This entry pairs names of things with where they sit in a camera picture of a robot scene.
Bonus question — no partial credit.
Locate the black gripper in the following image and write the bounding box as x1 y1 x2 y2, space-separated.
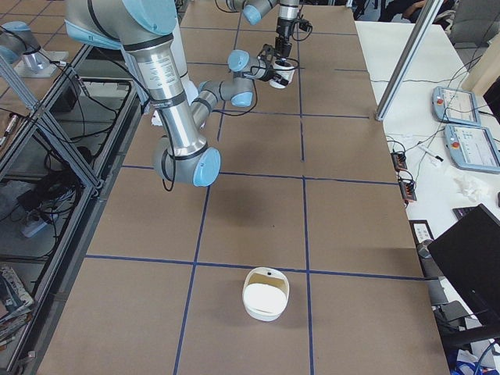
249 55 276 82
274 17 313 62

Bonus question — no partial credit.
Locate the white ribbed mug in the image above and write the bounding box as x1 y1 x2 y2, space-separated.
269 59 295 89

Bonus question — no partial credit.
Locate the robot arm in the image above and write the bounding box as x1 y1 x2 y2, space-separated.
65 1 313 187
141 49 280 143

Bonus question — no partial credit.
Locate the orange black adapter box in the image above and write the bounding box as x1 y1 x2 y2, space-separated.
391 151 407 171

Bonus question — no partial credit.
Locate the upper teach pendant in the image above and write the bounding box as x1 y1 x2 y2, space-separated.
432 86 481 127

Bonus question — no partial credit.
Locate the teach pendant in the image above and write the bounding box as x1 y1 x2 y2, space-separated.
444 123 499 174
432 86 481 127

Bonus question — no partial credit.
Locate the lower teach pendant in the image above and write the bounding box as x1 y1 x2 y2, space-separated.
444 123 499 174

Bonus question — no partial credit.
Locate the white oval bowl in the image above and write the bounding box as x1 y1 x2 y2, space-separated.
241 266 290 322

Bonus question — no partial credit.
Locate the crumpled white tissue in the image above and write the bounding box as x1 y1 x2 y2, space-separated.
453 175 491 202

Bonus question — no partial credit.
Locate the black laptop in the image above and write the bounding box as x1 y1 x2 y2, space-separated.
428 204 499 325

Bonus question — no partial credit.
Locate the aluminium frame post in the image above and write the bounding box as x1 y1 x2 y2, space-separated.
375 0 444 121

